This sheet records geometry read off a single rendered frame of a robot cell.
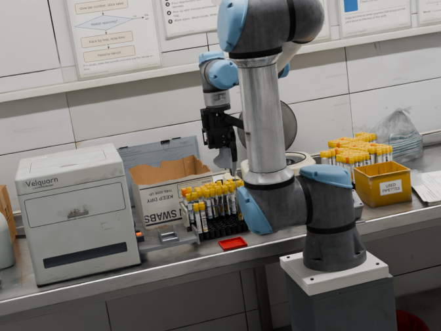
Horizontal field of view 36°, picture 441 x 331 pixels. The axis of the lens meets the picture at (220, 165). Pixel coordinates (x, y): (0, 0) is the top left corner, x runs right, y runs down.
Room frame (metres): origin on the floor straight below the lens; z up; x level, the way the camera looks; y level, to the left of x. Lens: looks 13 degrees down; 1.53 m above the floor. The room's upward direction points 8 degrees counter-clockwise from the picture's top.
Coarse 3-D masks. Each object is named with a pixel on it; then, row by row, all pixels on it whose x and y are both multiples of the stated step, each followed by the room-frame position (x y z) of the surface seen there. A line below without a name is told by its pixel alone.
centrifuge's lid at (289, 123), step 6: (282, 102) 2.39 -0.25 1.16; (282, 108) 2.41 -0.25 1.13; (288, 108) 2.40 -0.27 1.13; (240, 114) 2.36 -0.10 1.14; (282, 114) 2.41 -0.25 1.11; (288, 114) 2.41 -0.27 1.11; (294, 114) 2.36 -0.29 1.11; (282, 120) 2.41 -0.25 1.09; (288, 120) 2.41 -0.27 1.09; (294, 120) 2.39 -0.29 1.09; (288, 126) 2.41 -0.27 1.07; (294, 126) 2.39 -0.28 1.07; (240, 132) 2.39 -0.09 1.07; (288, 132) 2.40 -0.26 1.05; (294, 132) 2.39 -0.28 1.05; (240, 138) 2.38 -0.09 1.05; (288, 138) 2.39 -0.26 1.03; (294, 138) 2.35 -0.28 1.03; (288, 144) 2.38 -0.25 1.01
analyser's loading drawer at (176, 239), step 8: (160, 232) 1.77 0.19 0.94; (168, 232) 1.81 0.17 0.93; (176, 232) 1.77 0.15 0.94; (184, 232) 1.83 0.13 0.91; (192, 232) 1.82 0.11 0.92; (152, 240) 1.80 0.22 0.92; (160, 240) 1.77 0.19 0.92; (168, 240) 1.76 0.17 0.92; (176, 240) 1.76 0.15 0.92; (184, 240) 1.76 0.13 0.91; (192, 240) 1.76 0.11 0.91; (144, 248) 1.74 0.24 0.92; (152, 248) 1.74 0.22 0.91; (160, 248) 1.75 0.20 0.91
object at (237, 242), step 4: (240, 236) 1.82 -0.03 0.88; (220, 240) 1.81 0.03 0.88; (224, 240) 1.81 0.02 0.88; (228, 240) 1.81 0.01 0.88; (232, 240) 1.81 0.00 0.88; (236, 240) 1.81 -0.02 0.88; (240, 240) 1.80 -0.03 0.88; (244, 240) 1.78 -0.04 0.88; (220, 244) 1.78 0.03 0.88; (224, 244) 1.79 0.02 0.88; (228, 244) 1.78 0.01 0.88; (232, 244) 1.78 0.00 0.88; (236, 244) 1.77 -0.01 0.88; (240, 244) 1.75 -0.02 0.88; (244, 244) 1.75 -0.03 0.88; (224, 248) 1.74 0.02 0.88; (228, 248) 1.74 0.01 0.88; (232, 248) 1.75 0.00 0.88; (236, 248) 1.75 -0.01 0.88
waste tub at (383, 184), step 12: (360, 168) 2.05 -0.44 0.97; (372, 168) 2.06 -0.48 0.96; (384, 168) 2.06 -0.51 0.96; (396, 168) 2.03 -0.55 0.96; (408, 168) 1.95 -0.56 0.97; (360, 180) 2.00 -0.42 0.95; (372, 180) 1.92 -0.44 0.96; (384, 180) 1.93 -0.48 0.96; (396, 180) 1.93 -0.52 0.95; (408, 180) 1.94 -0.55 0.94; (360, 192) 2.01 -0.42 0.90; (372, 192) 1.92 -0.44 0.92; (384, 192) 1.93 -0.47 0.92; (396, 192) 1.93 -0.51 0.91; (408, 192) 1.94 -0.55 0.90; (372, 204) 1.92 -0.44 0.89; (384, 204) 1.93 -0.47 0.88
